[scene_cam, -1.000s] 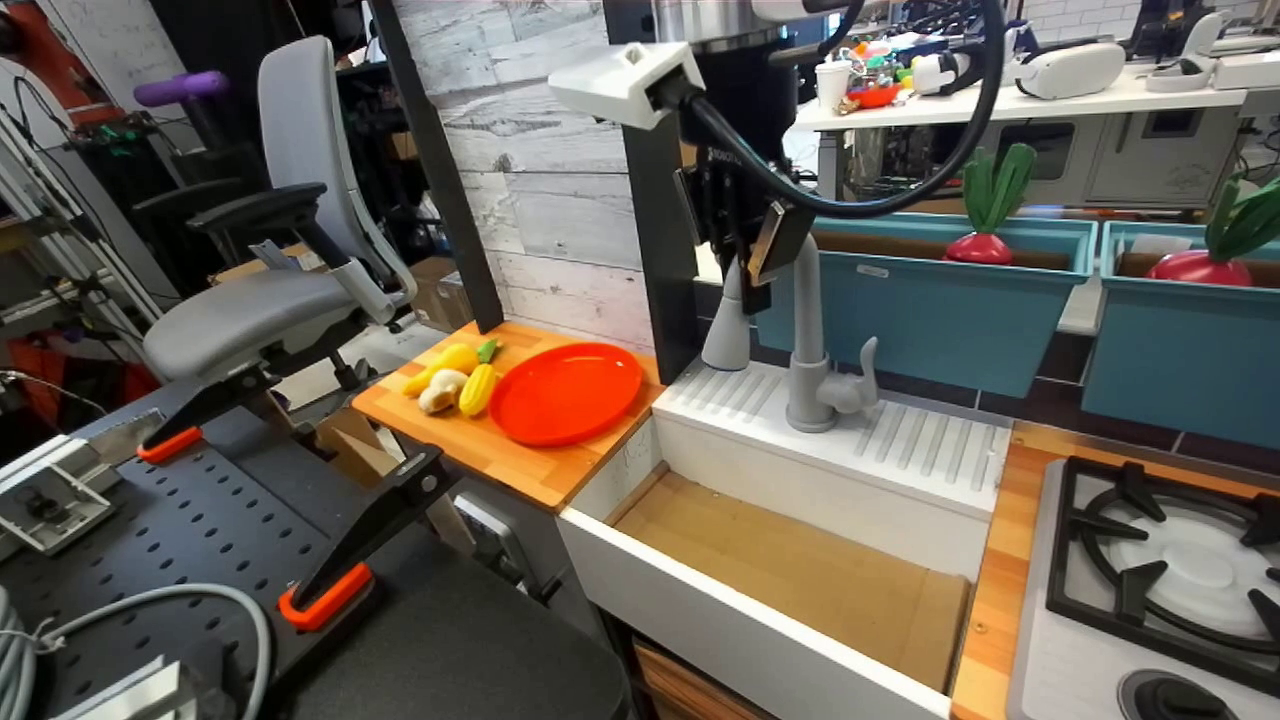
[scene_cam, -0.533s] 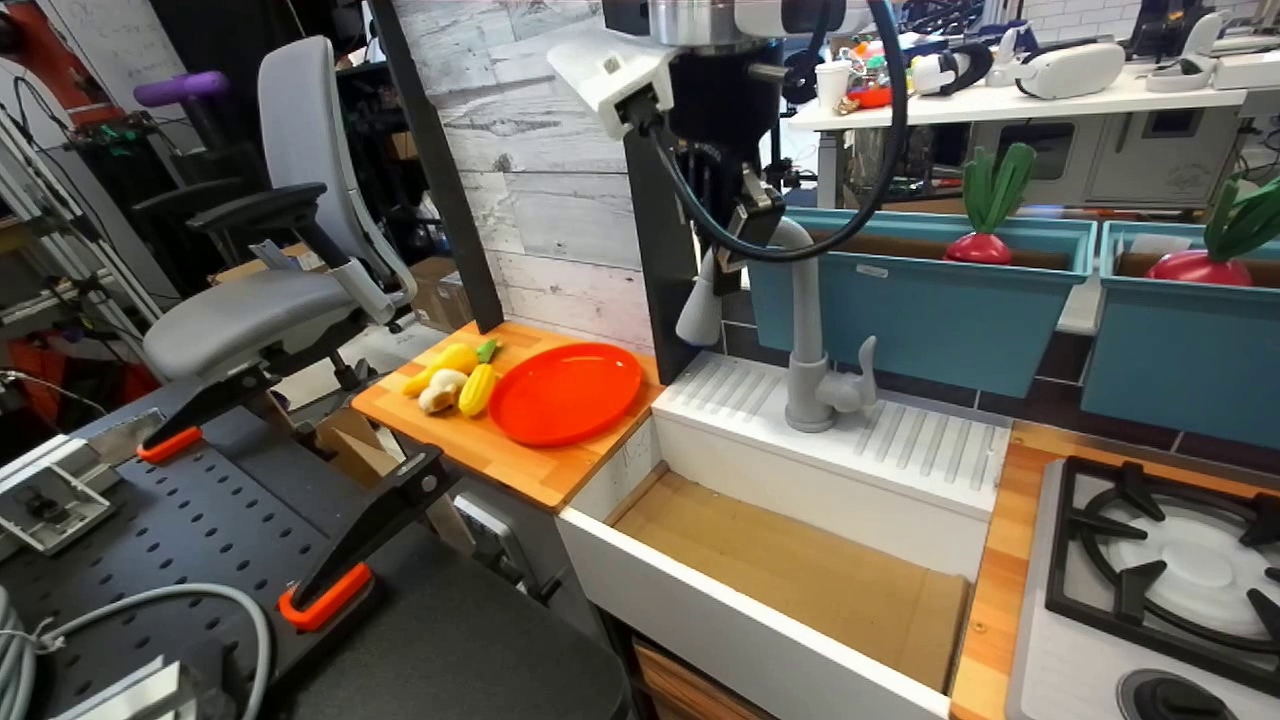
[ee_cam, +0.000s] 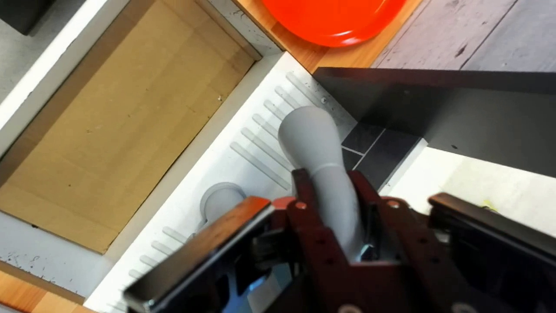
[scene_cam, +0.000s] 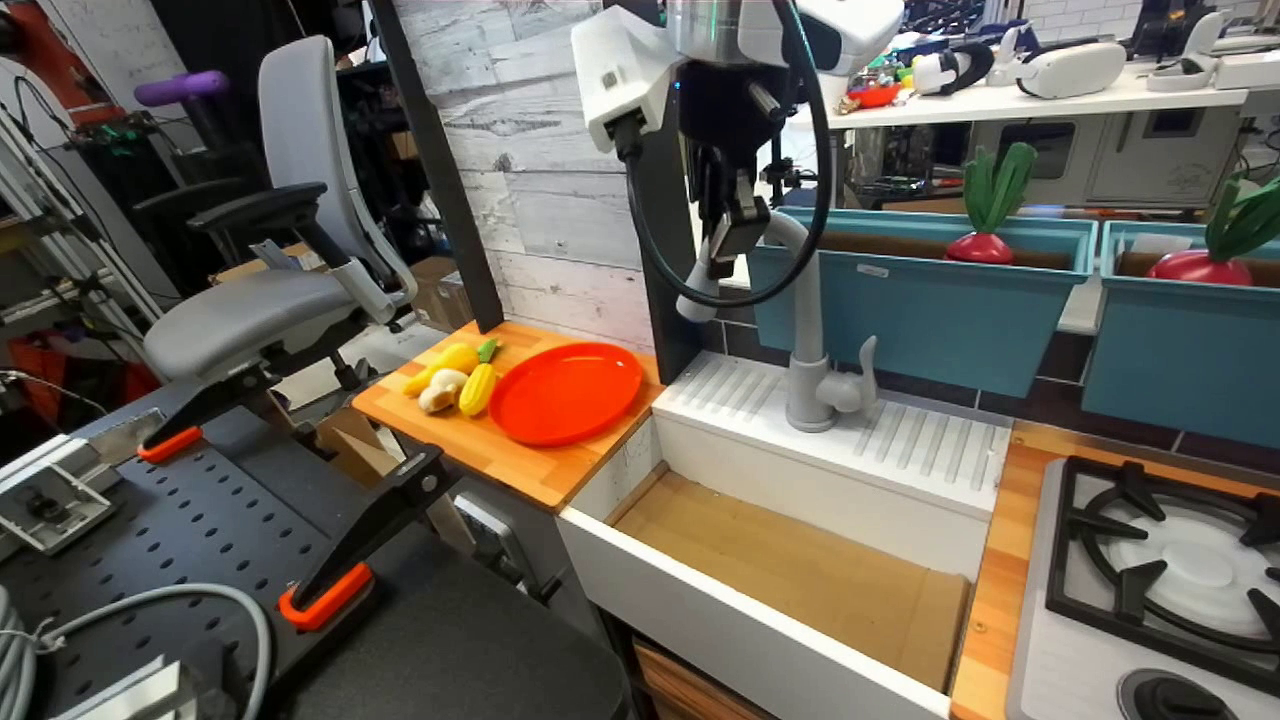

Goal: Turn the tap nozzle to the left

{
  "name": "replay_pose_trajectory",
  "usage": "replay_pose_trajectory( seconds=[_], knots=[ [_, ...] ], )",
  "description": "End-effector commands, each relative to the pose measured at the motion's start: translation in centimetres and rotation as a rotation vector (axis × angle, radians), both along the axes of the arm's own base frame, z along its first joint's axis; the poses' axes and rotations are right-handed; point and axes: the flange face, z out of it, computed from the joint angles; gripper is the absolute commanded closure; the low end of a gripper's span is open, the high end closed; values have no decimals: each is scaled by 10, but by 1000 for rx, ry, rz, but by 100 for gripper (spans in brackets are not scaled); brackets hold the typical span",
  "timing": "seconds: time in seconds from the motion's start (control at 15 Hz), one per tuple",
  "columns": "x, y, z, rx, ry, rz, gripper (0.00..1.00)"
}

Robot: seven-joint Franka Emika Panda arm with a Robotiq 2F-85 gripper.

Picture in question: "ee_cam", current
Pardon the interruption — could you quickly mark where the red plastic plate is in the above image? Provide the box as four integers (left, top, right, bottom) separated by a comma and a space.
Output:
260, 0, 411, 48

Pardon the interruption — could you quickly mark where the gray toy tap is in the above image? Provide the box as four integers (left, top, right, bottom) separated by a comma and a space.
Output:
199, 104, 372, 262

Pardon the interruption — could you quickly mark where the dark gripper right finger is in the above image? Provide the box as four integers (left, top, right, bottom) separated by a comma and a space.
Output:
348, 170, 556, 313

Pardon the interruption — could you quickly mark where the gray wood-look back panel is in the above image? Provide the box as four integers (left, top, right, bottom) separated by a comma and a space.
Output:
372, 0, 556, 74

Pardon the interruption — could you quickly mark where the white toy sink unit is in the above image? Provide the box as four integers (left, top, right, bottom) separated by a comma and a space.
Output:
0, 0, 362, 313

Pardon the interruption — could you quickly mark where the wooden stove counter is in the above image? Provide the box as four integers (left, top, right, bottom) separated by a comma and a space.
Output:
0, 267, 93, 313

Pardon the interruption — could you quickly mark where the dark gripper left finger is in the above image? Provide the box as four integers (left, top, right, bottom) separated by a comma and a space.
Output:
122, 166, 353, 313

